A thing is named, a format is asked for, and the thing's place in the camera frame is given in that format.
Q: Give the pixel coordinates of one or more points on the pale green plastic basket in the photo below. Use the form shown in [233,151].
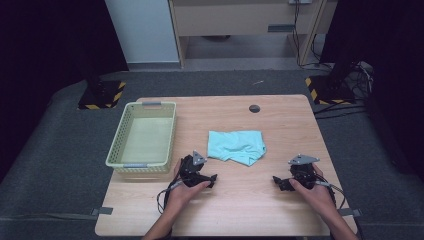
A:
[146,140]

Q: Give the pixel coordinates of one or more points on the grey tape strip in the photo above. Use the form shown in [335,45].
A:
[350,212]
[101,211]

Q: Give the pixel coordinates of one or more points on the light blue t-shirt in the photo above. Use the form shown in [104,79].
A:
[235,146]

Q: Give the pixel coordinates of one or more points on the white cabinet panel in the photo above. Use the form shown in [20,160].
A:
[143,30]

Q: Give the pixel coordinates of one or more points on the person's left hand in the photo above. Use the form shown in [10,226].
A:
[181,198]

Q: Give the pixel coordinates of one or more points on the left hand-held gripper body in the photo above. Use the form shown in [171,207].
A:
[190,168]

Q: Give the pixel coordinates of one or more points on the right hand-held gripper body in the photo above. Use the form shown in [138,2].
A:
[303,171]

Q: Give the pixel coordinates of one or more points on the person's right hand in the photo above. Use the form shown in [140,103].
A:
[320,198]

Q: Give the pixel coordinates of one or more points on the black yellow striped stand base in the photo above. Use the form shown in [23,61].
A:
[101,95]
[328,90]

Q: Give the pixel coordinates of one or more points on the beige wooden desk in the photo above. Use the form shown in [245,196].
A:
[233,20]

